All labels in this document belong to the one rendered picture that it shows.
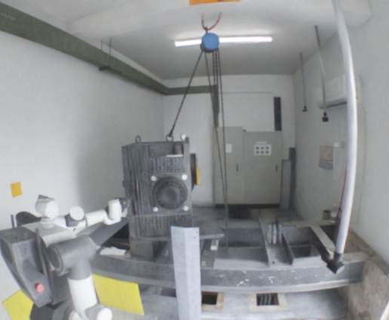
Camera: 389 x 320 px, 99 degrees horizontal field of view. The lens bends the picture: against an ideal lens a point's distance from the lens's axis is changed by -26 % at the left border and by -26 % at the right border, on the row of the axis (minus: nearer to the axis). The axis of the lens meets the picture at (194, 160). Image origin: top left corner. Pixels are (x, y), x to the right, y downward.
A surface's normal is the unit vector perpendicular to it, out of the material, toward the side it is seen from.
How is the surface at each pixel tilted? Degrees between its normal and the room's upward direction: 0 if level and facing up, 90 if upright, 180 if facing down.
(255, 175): 90
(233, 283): 90
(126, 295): 90
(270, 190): 90
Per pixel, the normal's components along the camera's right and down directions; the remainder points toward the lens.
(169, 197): 0.07, 0.12
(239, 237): -0.18, 0.13
